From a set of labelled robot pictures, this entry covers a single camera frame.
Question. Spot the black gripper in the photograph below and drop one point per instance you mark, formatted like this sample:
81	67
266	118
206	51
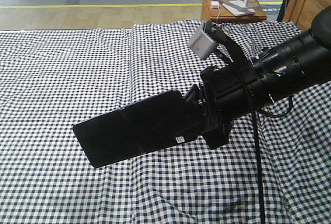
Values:
227	97

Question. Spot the black smartphone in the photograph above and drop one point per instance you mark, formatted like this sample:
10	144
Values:
139	128

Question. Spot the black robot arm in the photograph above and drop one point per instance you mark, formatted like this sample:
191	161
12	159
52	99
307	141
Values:
283	70

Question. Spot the black white checkered bed sheet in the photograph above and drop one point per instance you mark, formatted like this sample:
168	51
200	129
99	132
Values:
51	80

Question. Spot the white charger adapter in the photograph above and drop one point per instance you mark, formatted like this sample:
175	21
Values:
214	4

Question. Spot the wooden bedside table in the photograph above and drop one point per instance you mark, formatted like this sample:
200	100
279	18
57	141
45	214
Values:
224	16

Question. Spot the wooden headboard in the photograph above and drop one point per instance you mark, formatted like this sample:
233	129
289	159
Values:
302	12

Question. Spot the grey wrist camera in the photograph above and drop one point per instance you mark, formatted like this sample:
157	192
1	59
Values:
201	43

